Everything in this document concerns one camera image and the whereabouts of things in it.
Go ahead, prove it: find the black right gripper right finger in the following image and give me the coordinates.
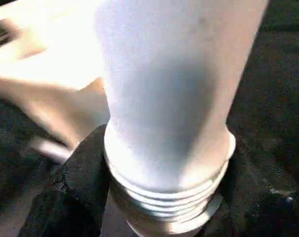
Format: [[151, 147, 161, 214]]
[[201, 145, 299, 237]]

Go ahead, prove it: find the white plastic table top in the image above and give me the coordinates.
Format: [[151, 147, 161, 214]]
[[0, 0, 225, 237]]

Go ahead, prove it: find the black mat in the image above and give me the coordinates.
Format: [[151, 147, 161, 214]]
[[0, 0, 299, 237]]

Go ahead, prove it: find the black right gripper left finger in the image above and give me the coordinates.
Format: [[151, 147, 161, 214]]
[[17, 124, 110, 237]]

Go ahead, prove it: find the white plastic table leg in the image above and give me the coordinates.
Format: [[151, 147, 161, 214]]
[[91, 0, 268, 219]]

